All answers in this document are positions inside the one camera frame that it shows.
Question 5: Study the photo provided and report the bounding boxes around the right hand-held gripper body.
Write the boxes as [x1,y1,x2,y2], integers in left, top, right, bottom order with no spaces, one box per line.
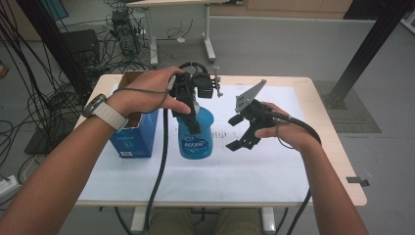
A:
[235,79,279,150]

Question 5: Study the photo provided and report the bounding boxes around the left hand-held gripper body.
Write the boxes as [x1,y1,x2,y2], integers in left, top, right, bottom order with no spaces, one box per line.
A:
[169,66,223,126]

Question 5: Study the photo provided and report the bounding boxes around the blue detergent bottle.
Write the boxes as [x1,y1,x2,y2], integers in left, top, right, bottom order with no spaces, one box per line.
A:
[176,101,215,161]

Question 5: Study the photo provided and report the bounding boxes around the blue cardboard box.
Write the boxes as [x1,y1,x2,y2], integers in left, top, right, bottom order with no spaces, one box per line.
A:
[109,70,160,159]

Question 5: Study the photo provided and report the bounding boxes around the person's left hand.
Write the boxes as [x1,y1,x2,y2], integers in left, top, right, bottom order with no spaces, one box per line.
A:
[107,67,192,118]

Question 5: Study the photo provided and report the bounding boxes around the person's right hand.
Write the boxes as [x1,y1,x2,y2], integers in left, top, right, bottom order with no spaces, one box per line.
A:
[254,102,314,153]

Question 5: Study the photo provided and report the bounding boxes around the white paper sheet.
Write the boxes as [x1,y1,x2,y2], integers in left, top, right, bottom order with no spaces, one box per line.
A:
[77,83,312,204]

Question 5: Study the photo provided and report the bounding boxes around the white-legged background desk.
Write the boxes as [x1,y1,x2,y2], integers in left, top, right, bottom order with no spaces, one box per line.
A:
[125,0,244,65]

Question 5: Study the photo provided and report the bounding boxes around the white table leg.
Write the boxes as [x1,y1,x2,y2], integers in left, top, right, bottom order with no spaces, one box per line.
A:
[260,207,277,235]
[130,206,148,235]

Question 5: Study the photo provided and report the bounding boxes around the black computer tower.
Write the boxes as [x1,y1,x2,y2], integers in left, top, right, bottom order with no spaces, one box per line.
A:
[111,9,141,57]

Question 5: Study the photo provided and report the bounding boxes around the black equipment box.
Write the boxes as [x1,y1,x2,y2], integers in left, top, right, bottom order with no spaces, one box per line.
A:
[62,28,101,67]

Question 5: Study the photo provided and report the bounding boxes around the black tape strip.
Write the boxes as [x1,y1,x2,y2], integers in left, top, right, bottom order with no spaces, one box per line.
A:
[346,176,370,188]

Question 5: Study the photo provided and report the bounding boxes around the white power strip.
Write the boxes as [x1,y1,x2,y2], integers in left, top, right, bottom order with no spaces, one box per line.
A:
[0,175,19,198]

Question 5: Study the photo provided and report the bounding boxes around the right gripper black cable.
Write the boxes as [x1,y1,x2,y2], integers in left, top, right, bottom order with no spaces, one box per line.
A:
[270,112,323,235]

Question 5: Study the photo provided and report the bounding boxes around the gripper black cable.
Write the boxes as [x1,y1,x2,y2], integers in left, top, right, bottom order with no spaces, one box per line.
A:
[143,62,209,235]
[270,112,323,235]

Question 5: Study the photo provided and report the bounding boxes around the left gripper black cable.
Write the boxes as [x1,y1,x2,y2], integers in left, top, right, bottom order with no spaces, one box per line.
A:
[143,62,209,235]

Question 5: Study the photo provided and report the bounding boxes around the wristwatch with white strap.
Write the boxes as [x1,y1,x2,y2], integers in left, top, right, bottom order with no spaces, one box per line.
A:
[81,93,129,132]

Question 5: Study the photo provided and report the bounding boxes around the black frame post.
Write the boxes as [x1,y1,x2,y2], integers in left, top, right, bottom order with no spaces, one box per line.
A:
[16,0,89,96]
[326,0,414,109]

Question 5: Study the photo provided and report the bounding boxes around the black stand base plate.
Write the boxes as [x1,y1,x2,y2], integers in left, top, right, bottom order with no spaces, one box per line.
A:
[23,125,82,156]

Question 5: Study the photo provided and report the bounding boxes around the tangle of black floor cables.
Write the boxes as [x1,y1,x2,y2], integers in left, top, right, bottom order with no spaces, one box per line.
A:
[0,0,194,197]

